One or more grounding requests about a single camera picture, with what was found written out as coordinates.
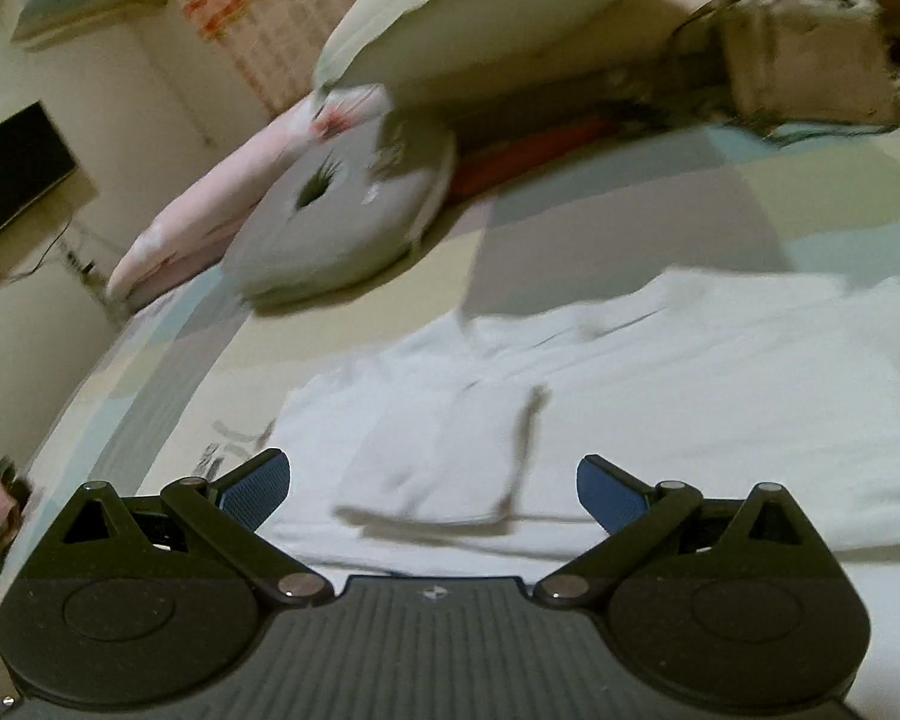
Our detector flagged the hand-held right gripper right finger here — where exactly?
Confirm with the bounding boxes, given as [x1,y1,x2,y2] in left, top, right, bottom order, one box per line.
[532,453,826,607]

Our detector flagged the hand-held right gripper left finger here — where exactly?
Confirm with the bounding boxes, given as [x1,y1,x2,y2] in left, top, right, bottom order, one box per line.
[41,448,337,607]

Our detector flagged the white printed sweatshirt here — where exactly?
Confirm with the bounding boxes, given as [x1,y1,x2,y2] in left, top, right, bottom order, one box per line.
[270,266,900,565]

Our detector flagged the grey round cushion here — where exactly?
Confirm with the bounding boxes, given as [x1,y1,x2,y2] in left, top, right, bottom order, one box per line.
[221,116,460,302]

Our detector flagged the orange cloth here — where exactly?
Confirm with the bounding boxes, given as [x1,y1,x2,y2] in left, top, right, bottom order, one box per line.
[450,116,625,197]

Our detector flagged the patterned curtain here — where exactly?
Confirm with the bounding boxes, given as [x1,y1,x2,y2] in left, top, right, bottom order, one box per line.
[139,0,422,119]

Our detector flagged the pink handbag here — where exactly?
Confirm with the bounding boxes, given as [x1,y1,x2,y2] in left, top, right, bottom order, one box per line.
[670,0,900,141]

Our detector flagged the large cream pillow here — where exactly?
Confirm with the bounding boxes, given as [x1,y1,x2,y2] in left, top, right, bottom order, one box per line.
[311,0,704,115]

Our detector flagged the white air conditioner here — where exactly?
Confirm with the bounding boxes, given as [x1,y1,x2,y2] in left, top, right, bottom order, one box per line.
[7,0,160,44]

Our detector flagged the television cables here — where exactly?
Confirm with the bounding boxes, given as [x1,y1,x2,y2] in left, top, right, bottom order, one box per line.
[4,217,125,316]

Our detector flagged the black wall television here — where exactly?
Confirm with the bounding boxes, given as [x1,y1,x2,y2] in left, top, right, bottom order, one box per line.
[0,101,77,261]

